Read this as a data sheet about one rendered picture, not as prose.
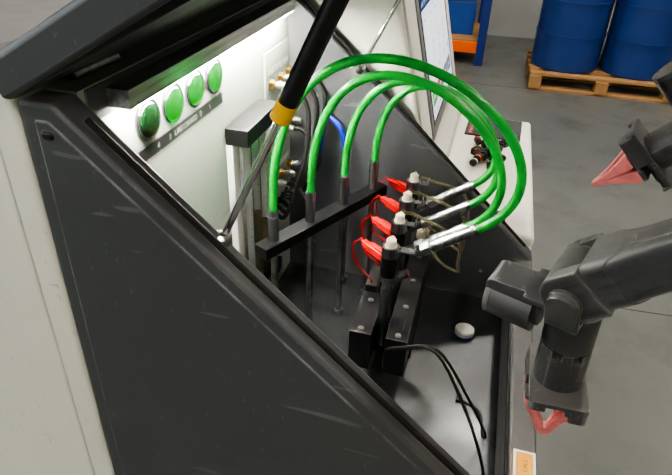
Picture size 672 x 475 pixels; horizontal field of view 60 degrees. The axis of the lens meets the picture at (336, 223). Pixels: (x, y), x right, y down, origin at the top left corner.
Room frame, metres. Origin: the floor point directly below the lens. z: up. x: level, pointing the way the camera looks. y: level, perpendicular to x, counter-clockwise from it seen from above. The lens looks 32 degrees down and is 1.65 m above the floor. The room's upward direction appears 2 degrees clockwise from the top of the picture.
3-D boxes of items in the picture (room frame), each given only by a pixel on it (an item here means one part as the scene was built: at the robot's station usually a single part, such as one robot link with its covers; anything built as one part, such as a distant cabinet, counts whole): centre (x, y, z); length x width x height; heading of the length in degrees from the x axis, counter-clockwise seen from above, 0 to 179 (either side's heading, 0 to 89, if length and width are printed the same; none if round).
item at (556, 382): (0.51, -0.27, 1.15); 0.10 x 0.07 x 0.07; 165
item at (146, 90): (0.85, 0.17, 1.43); 0.54 x 0.03 x 0.02; 166
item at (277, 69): (1.08, 0.11, 1.20); 0.13 x 0.03 x 0.31; 166
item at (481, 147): (1.46, -0.41, 1.01); 0.23 x 0.11 x 0.06; 166
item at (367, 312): (0.90, -0.12, 0.91); 0.34 x 0.10 x 0.15; 166
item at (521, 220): (1.42, -0.40, 0.97); 0.70 x 0.22 x 0.03; 166
